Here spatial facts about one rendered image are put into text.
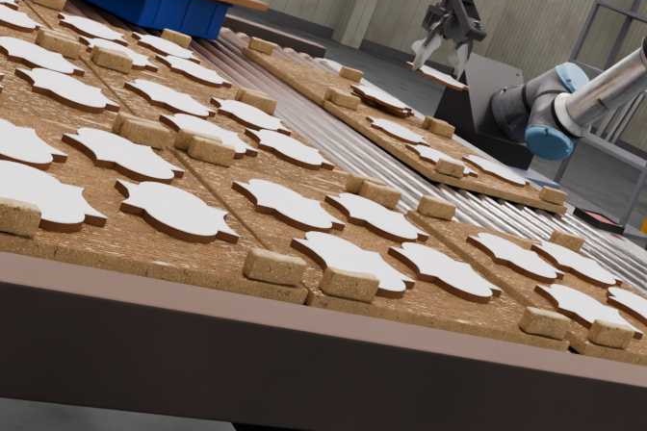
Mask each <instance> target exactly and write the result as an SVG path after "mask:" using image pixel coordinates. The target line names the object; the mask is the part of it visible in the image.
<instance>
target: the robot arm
mask: <svg viewBox="0 0 647 431"><path fill-rule="evenodd" d="M437 4H439V3H437ZM437 4H436V5H435V6H433V5H430V4H429V6H428V9H427V13H426V16H425V18H424V21H423V24H422V27H424V29H426V30H427V31H428V33H427V37H426V38H425V39H423V40H418V41H415V42H414V43H413V44H412V46H411V49H412V50H413V51H414V53H415V54H416V57H415V60H414V63H413V67H412V70H413V71H415V70H417V69H418V68H420V67H422V66H423V65H424V63H425V61H426V59H428V58H429V56H430V54H431V52H432V51H433V50H435V49H437V48H438V47H439V46H440V45H441V36H443V39H445V40H448V39H451V38H452V39H453V51H451V52H449V54H448V60H449V62H450V63H451V64H452V65H453V67H454V73H453V79H455V80H456V81H458V80H459V78H460V76H461V74H462V72H463V70H464V68H465V66H466V63H467V62H468V61H469V58H470V55H471V52H472V48H473V43H474V40H476V41H479V42H482V41H483V40H484V39H485V37H486V36H487V34H486V31H485V29H484V26H483V24H482V22H481V19H480V17H479V13H478V11H477V8H476V6H475V3H474V1H473V0H442V2H441V3H440V6H438V5H437ZM646 89H647V35H646V36H645V37H644V38H643V40H642V42H641V47H640V48H638V49H637V50H636V51H634V52H633V53H632V54H631V55H629V56H628V57H626V58H625V59H623V60H622V61H620V62H619V63H617V64H615V65H614V66H612V67H611V68H610V69H608V70H607V71H605V72H604V73H602V74H601V75H599V76H598V77H596V78H595V79H593V80H592V81H590V82H589V80H588V78H587V76H586V75H585V73H584V72H583V71H582V70H581V69H580V68H579V67H578V66H577V65H575V64H574V63H563V64H561V65H557V66H556V67H555V68H553V69H552V70H550V71H548V72H546V73H544V74H542V75H540V76H538V77H536V78H535V79H533V80H531V81H529V82H527V83H525V84H524V85H516V86H509V87H504V88H502V89H499V90H497V91H496V92H495V93H494V95H493V98H492V112H493V115H494V118H495V120H496V122H497V124H498V126H499V128H500V129H501V130H502V132H503V133H504V134H505V135H506V136H507V137H508V138H509V139H511V140H513V141H515V142H519V143H521V142H524V143H525V144H526V146H527V148H528V149H529V151H530V152H531V153H532V154H534V155H535V156H537V157H539V158H541V159H544V160H550V161H560V160H563V159H565V158H567V157H568V156H569V155H570V153H571V152H572V150H573V144H574V143H575V142H576V141H577V140H579V139H581V138H583V137H584V136H586V135H587V134H588V133H589V132H590V130H591V124H592V123H594V122H596V121H597V120H599V119H600V118H602V117H603V116H605V115H606V114H609V113H610V112H612V111H613V110H615V109H616V108H618V107H620V106H621V105H623V104H624V103H626V102H627V101H629V100H631V99H632V98H634V97H635V96H637V95H638V94H640V93H642V92H643V91H644V90H646Z"/></svg>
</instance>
